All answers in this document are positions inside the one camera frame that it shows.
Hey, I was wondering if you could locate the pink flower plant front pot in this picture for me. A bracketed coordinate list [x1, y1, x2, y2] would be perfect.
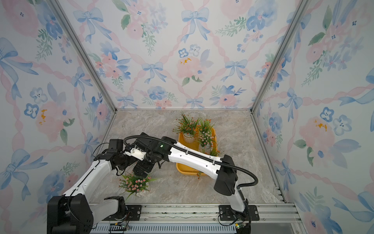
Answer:
[119, 173, 156, 200]

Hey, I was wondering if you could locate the pink flower plant pot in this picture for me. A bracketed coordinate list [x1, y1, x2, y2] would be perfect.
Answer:
[119, 173, 156, 200]
[198, 131, 214, 155]

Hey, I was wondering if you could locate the yellow plastic storage tray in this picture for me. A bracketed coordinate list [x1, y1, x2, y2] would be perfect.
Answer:
[172, 134, 221, 179]

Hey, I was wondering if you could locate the red flower plant pot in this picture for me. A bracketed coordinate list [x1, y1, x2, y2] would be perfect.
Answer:
[196, 147, 221, 179]
[173, 111, 200, 143]

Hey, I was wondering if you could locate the pink flower plant back pot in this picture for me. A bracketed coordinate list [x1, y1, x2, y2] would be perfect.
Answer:
[198, 131, 214, 155]

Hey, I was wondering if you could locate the orange flower plant white pot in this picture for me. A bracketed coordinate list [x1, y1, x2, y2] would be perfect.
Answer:
[198, 119, 213, 137]

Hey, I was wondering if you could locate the red flower plant front pot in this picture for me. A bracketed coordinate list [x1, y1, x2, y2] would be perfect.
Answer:
[196, 147, 221, 179]

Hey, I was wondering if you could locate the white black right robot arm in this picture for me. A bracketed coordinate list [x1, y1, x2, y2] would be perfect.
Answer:
[124, 133, 250, 215]

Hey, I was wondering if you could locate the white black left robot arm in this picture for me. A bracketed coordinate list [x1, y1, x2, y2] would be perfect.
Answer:
[47, 139, 146, 234]

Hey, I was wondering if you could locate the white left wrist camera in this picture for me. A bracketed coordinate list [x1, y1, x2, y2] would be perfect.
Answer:
[130, 148, 146, 161]

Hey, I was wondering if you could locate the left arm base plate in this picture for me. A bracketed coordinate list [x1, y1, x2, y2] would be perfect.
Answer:
[104, 205, 142, 221]

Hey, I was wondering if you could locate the black corrugated right cable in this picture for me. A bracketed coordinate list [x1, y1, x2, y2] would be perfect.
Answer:
[123, 135, 259, 189]

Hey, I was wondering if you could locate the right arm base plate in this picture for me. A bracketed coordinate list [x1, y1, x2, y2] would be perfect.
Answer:
[218, 205, 260, 221]

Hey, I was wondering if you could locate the aluminium front rail frame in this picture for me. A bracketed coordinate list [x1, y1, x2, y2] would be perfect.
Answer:
[89, 203, 306, 234]

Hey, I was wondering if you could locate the aluminium left corner post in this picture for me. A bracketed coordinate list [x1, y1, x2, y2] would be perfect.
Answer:
[47, 0, 117, 113]

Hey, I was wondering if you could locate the aluminium corner post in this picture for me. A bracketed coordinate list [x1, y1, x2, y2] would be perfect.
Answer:
[47, 0, 117, 113]
[250, 0, 309, 115]

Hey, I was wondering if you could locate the aluminium right corner post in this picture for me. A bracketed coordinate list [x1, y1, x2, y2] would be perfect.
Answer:
[250, 0, 309, 115]

